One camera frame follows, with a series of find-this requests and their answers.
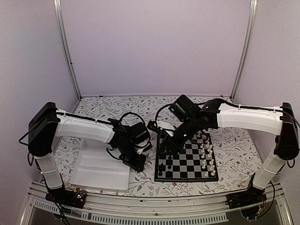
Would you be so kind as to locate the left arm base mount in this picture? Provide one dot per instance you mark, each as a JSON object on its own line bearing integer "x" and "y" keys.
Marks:
{"x": 73, "y": 198}

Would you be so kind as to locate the aluminium frame post right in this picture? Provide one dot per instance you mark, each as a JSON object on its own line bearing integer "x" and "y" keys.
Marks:
{"x": 245, "y": 49}

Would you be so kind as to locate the aluminium frame post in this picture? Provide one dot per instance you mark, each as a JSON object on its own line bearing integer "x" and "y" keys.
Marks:
{"x": 245, "y": 49}
{"x": 65, "y": 47}

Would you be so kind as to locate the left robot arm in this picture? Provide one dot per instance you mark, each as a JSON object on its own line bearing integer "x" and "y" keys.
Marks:
{"x": 51, "y": 122}

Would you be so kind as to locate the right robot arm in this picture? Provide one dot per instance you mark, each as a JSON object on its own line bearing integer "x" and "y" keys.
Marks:
{"x": 278, "y": 121}

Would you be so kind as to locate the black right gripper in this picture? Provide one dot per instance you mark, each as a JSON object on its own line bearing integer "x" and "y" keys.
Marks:
{"x": 170, "y": 145}

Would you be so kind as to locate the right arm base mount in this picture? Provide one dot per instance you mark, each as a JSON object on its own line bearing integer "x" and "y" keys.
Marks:
{"x": 251, "y": 202}

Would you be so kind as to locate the white plastic tray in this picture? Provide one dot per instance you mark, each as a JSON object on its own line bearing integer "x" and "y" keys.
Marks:
{"x": 96, "y": 169}

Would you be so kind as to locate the black and silver chessboard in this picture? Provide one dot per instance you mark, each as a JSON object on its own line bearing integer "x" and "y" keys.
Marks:
{"x": 190, "y": 165}

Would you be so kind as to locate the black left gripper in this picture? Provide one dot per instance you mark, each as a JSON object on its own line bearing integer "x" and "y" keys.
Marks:
{"x": 137, "y": 164}

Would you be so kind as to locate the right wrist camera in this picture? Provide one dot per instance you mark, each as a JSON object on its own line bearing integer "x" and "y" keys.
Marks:
{"x": 161, "y": 126}

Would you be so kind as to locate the aluminium frame post left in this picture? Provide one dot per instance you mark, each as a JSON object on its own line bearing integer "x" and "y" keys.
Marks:
{"x": 65, "y": 47}

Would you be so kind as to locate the aluminium front rail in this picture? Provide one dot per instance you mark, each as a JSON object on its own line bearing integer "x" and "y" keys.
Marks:
{"x": 124, "y": 210}

